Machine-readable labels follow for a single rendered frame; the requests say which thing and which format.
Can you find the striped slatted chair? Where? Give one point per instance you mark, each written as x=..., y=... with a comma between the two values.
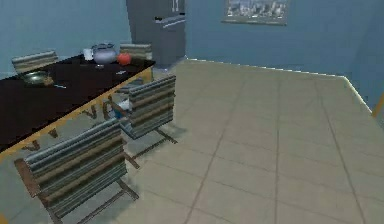
x=151, y=103
x=136, y=50
x=33, y=60
x=80, y=165

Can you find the small grey utensil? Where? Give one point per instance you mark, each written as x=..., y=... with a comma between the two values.
x=120, y=72

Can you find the red apple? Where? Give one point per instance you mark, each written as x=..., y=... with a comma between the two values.
x=124, y=59

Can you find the grey fridge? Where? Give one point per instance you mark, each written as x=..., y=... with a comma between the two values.
x=156, y=33

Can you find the white mug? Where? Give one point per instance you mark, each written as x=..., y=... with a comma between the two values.
x=88, y=54

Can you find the framed city picture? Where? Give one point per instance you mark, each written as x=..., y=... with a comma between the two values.
x=256, y=10

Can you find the silver knife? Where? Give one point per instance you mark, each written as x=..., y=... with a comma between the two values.
x=60, y=86

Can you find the dark brown dining table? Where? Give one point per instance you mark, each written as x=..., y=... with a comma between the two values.
x=50, y=96

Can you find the dark green bowl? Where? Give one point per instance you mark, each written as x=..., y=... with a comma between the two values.
x=35, y=77

